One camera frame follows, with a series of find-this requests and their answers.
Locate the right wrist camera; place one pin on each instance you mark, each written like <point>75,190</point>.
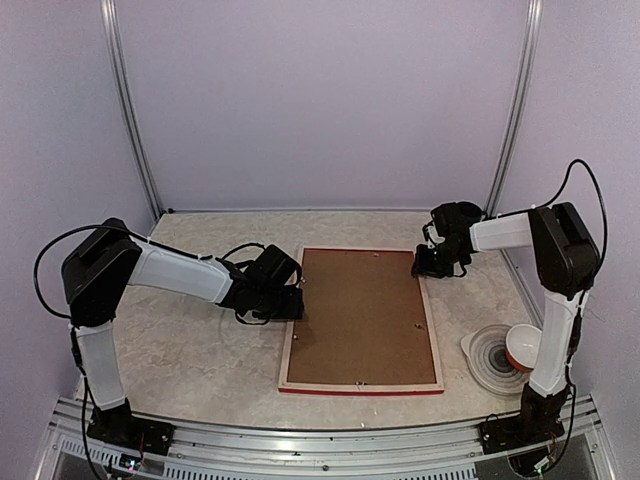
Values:
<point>430,234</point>

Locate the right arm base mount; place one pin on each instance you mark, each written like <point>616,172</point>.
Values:
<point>503,434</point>

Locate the clear glass plate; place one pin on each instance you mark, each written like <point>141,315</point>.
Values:
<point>486,354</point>

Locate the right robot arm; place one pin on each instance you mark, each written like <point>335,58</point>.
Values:
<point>567,262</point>

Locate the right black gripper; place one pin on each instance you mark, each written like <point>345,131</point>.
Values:
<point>421,265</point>

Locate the front aluminium rail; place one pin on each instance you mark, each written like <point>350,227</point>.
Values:
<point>199,450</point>

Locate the white orange bowl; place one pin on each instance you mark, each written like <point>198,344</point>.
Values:
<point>522,343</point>

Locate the right aluminium post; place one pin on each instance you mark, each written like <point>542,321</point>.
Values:
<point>518,104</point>

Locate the left aluminium post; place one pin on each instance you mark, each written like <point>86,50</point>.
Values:
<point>118,64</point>

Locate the aluminium post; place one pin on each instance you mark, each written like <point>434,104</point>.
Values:
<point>118,64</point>
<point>518,104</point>

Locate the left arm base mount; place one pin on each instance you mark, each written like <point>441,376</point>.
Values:
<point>143,435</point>

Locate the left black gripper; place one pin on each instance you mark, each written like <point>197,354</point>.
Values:
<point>294,308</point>

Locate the dark green mug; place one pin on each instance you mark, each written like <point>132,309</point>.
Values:
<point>470,211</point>

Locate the red wooden picture frame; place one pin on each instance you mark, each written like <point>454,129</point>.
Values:
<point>440,360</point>

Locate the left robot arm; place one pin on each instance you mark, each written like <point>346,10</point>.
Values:
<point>97,273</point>

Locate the brown backing board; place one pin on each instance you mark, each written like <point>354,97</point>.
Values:
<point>365,320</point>

